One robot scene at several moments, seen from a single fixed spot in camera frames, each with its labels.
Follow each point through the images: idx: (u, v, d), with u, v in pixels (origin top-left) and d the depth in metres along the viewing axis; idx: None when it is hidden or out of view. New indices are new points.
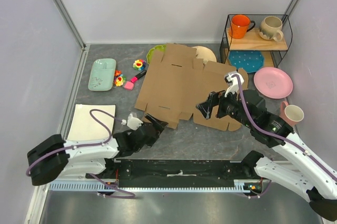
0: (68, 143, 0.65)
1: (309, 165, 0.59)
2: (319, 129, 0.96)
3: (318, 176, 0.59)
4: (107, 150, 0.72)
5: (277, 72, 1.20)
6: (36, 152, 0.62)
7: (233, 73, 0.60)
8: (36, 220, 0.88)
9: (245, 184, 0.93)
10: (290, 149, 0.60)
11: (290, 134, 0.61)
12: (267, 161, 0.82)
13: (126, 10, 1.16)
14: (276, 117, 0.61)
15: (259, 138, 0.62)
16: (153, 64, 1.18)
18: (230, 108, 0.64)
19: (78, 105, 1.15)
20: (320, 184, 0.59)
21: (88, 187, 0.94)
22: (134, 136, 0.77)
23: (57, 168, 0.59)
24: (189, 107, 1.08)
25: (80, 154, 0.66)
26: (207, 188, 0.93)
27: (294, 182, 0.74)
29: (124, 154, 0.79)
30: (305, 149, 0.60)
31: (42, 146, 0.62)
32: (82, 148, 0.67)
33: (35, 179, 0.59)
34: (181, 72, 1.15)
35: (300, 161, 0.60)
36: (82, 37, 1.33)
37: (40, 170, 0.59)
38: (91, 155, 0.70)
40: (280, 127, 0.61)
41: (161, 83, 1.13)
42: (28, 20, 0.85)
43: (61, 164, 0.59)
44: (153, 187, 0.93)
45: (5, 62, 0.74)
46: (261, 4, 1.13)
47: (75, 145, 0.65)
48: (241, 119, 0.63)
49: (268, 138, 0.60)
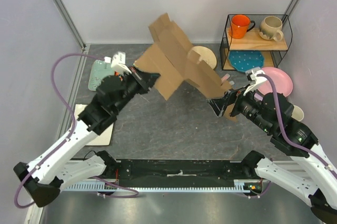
0: (31, 166, 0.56)
1: (327, 178, 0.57)
2: (319, 129, 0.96)
3: (334, 189, 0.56)
4: (77, 140, 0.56)
5: (277, 73, 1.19)
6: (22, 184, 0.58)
7: (258, 72, 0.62)
8: (36, 220, 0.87)
9: (245, 184, 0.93)
10: (312, 162, 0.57)
11: (315, 146, 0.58)
12: (268, 162, 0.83)
13: (126, 9, 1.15)
14: (304, 127, 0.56)
15: (279, 147, 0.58)
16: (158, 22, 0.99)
18: (248, 109, 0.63)
19: (78, 104, 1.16)
20: (334, 196, 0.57)
21: (88, 187, 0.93)
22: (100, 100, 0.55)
23: (36, 194, 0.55)
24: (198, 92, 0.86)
25: (49, 167, 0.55)
26: (207, 188, 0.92)
27: (296, 185, 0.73)
29: (103, 126, 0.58)
30: (328, 164, 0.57)
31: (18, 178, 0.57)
32: (48, 161, 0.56)
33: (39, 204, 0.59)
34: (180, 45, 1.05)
35: (319, 174, 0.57)
36: (82, 37, 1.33)
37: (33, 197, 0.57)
38: (67, 156, 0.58)
40: (306, 137, 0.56)
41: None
42: (28, 20, 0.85)
43: (36, 190, 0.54)
44: (153, 187, 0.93)
45: (5, 62, 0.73)
46: (261, 5, 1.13)
47: (37, 165, 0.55)
48: (260, 123, 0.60)
49: (291, 147, 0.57)
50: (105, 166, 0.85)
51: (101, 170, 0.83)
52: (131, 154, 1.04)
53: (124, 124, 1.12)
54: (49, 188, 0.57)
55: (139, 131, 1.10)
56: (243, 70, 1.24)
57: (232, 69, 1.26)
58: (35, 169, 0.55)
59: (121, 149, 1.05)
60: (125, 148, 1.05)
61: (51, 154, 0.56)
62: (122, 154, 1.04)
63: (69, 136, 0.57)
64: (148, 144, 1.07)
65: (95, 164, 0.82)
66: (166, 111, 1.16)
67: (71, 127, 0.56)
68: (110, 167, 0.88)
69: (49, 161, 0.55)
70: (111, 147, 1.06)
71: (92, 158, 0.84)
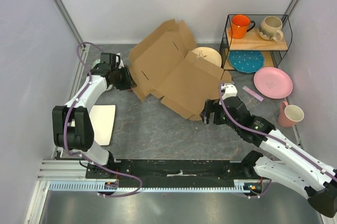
0: (69, 103, 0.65)
1: (291, 157, 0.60)
2: (320, 128, 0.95)
3: (301, 166, 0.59)
4: (97, 83, 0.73)
5: (277, 72, 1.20)
6: (59, 135, 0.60)
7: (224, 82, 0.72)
8: (36, 220, 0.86)
9: (245, 184, 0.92)
10: (273, 144, 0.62)
11: (272, 130, 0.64)
12: (266, 160, 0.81)
13: (126, 9, 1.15)
14: (259, 117, 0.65)
15: (245, 138, 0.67)
16: (150, 36, 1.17)
18: (221, 114, 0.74)
19: None
20: (306, 174, 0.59)
21: (88, 187, 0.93)
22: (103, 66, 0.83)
23: (84, 119, 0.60)
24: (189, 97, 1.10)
25: (86, 100, 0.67)
26: (207, 188, 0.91)
27: (292, 179, 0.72)
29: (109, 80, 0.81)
30: (286, 143, 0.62)
31: (56, 123, 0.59)
32: (83, 96, 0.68)
33: (84, 144, 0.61)
34: (176, 54, 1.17)
35: (283, 154, 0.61)
36: (82, 37, 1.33)
37: (77, 134, 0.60)
38: (93, 98, 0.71)
40: (263, 125, 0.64)
41: (154, 55, 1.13)
42: (28, 20, 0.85)
43: (85, 112, 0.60)
44: (152, 187, 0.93)
45: (5, 62, 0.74)
46: (261, 5, 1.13)
47: (77, 98, 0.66)
48: (229, 123, 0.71)
49: (253, 136, 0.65)
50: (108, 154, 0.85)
51: (106, 158, 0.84)
52: (131, 154, 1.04)
53: (124, 124, 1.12)
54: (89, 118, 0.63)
55: (139, 131, 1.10)
56: (243, 70, 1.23)
57: (233, 69, 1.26)
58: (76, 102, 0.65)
59: (121, 149, 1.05)
60: (125, 148, 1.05)
61: (81, 94, 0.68)
62: (122, 154, 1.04)
63: (90, 81, 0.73)
64: (148, 144, 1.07)
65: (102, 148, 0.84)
66: (166, 111, 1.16)
67: (89, 78, 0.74)
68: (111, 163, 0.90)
69: (84, 96, 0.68)
70: (111, 147, 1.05)
71: None
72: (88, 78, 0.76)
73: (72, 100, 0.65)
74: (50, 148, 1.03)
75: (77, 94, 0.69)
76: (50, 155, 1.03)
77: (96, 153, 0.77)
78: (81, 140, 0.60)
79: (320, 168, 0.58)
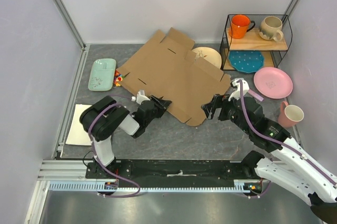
0: None
1: (305, 168, 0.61)
2: (320, 129, 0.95)
3: (315, 179, 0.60)
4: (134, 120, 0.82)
5: (277, 73, 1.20)
6: (92, 112, 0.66)
7: (238, 79, 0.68)
8: (36, 220, 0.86)
9: (245, 184, 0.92)
10: (287, 153, 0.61)
11: (287, 139, 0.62)
12: (268, 162, 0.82)
13: (126, 9, 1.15)
14: (274, 123, 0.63)
15: (258, 144, 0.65)
16: (149, 42, 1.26)
18: (231, 112, 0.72)
19: (78, 104, 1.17)
20: (318, 187, 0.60)
21: (88, 187, 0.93)
22: (139, 115, 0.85)
23: (118, 119, 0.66)
24: (189, 97, 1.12)
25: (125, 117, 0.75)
26: (207, 188, 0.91)
27: (295, 184, 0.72)
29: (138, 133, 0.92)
30: (302, 154, 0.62)
31: (101, 104, 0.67)
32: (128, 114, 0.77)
33: (100, 134, 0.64)
34: (176, 56, 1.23)
35: (297, 165, 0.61)
36: (83, 37, 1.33)
37: (103, 123, 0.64)
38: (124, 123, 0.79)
40: (278, 133, 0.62)
41: (154, 59, 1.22)
42: (28, 19, 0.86)
43: (122, 116, 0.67)
44: (152, 187, 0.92)
45: (5, 62, 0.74)
46: (261, 5, 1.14)
47: None
48: (240, 124, 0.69)
49: (266, 143, 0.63)
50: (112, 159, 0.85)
51: (108, 161, 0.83)
52: (131, 154, 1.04)
53: None
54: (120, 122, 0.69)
55: None
56: (243, 70, 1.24)
57: (232, 69, 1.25)
58: None
59: (122, 149, 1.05)
60: (125, 148, 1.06)
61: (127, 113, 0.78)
62: (122, 154, 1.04)
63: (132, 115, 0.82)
64: (148, 144, 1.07)
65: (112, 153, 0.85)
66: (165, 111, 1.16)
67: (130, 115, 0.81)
68: (110, 167, 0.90)
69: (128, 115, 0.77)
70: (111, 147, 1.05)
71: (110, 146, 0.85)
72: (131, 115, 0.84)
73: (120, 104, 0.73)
74: (50, 148, 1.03)
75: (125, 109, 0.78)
76: (50, 156, 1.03)
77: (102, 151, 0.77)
78: (101, 128, 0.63)
79: (334, 182, 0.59)
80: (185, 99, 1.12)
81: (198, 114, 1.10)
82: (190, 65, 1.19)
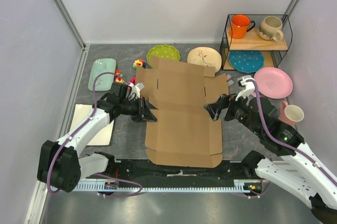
0: (61, 140, 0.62)
1: (316, 175, 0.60)
2: (320, 129, 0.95)
3: (324, 186, 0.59)
4: (98, 119, 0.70)
5: (277, 72, 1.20)
6: (42, 172, 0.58)
7: (247, 78, 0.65)
8: (36, 220, 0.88)
9: (245, 184, 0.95)
10: (300, 159, 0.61)
11: (301, 145, 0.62)
12: (268, 163, 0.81)
13: (126, 9, 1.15)
14: (286, 126, 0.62)
15: (269, 147, 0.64)
16: (184, 67, 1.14)
18: (240, 113, 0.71)
19: (78, 104, 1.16)
20: (327, 194, 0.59)
21: (88, 187, 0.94)
22: (111, 95, 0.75)
23: (71, 162, 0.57)
24: (168, 140, 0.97)
25: (80, 138, 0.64)
26: (207, 188, 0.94)
27: (296, 186, 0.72)
29: (114, 115, 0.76)
30: (316, 161, 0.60)
31: (43, 160, 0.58)
32: (79, 133, 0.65)
33: (66, 185, 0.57)
34: (200, 98, 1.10)
35: (309, 172, 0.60)
36: (83, 37, 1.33)
37: (61, 174, 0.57)
38: (89, 135, 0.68)
40: (291, 137, 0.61)
41: (182, 88, 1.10)
42: (28, 20, 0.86)
43: (73, 155, 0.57)
44: (153, 187, 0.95)
45: (5, 61, 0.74)
46: (261, 5, 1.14)
47: (70, 136, 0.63)
48: (250, 125, 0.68)
49: (278, 147, 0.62)
50: (105, 165, 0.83)
51: (105, 165, 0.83)
52: (131, 154, 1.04)
53: (124, 124, 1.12)
54: (78, 159, 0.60)
55: (139, 130, 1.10)
56: (243, 70, 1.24)
57: (232, 69, 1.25)
58: (68, 140, 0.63)
59: (122, 149, 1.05)
60: (125, 148, 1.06)
61: (78, 130, 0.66)
62: (122, 154, 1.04)
63: (91, 116, 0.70)
64: None
65: (101, 156, 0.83)
66: None
67: (91, 112, 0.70)
68: (110, 164, 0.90)
69: (79, 133, 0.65)
70: (111, 147, 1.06)
71: (93, 155, 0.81)
72: (91, 110, 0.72)
73: (66, 137, 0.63)
74: None
75: (72, 130, 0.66)
76: None
77: (92, 169, 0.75)
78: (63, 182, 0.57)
79: None
80: (166, 133, 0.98)
81: (164, 154, 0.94)
82: (198, 112, 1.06)
